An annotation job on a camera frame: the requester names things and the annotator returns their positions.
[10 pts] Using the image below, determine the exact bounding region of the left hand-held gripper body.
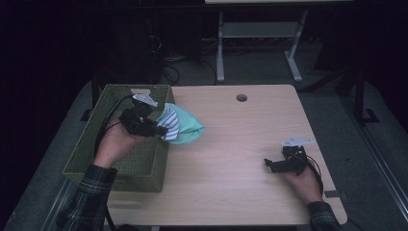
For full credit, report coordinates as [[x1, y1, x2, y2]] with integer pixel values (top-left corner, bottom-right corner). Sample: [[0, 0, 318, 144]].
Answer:
[[118, 93, 159, 137]]

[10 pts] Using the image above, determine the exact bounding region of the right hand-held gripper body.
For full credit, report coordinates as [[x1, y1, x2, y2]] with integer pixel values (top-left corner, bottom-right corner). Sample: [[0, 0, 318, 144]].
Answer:
[[281, 138, 314, 176]]

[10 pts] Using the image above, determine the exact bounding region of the mint green striped garment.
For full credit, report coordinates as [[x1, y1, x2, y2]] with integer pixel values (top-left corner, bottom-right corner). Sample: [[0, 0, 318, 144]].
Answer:
[[155, 102, 206, 145]]

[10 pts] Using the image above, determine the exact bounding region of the green woven basket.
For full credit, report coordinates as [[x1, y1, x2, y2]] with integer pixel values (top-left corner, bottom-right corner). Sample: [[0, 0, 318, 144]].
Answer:
[[62, 84, 177, 193]]

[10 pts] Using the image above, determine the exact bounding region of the person's right hand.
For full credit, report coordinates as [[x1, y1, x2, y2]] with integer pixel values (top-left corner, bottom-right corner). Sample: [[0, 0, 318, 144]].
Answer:
[[285, 167, 323, 205]]

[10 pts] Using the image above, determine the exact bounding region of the person's left hand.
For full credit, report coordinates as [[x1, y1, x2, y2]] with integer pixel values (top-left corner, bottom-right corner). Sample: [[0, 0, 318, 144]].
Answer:
[[93, 120, 152, 169]]

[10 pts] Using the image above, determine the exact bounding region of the black metal stand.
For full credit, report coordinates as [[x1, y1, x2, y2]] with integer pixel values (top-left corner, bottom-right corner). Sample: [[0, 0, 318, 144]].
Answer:
[[80, 70, 101, 122], [354, 68, 381, 125]]

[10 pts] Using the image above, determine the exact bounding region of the grey tape piece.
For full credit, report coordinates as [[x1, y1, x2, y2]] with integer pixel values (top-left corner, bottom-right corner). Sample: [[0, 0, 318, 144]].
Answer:
[[323, 191, 348, 200]]

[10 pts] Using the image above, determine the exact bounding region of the right hand-held gripper black cable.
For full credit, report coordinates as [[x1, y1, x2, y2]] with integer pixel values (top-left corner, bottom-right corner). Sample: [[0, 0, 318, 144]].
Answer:
[[304, 155, 325, 196]]

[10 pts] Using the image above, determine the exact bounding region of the black floor cable tangle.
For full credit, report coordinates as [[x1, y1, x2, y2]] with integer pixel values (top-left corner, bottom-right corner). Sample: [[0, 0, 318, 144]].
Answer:
[[160, 55, 217, 87]]

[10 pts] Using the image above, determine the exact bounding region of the grey metal floor rail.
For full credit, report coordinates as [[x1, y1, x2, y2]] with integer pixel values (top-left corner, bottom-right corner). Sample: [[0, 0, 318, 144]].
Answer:
[[39, 177, 81, 231], [340, 95, 408, 222]]

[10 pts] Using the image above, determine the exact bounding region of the grey metal desk frame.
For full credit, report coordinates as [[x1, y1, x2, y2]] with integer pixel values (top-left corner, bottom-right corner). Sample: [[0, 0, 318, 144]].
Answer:
[[216, 9, 309, 84]]

